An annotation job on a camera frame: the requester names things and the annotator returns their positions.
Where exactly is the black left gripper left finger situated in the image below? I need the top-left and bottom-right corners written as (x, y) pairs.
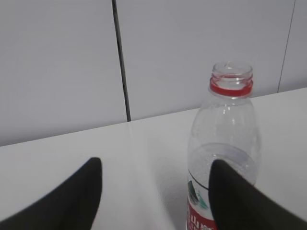
top-left (0, 158), bottom-right (103, 230)

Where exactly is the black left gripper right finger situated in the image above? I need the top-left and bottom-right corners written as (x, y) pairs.
top-left (209, 160), bottom-right (307, 230)

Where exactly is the clear plastic water bottle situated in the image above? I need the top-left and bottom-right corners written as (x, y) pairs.
top-left (186, 61), bottom-right (261, 230)

